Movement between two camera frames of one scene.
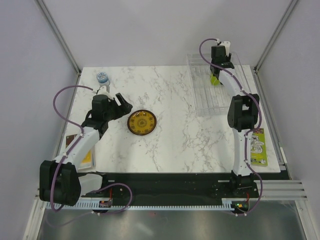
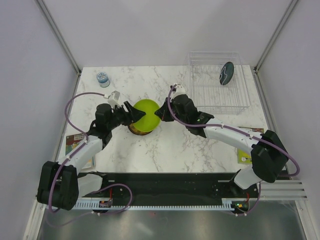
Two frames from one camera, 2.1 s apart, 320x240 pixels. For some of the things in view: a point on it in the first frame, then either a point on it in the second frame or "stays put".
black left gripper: (121, 110) to (136, 114)
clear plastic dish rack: (212, 100) stays put
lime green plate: (214, 81) to (150, 122)
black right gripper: (228, 59) to (162, 114)
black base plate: (176, 186) stays put
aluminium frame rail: (283, 190) stays put
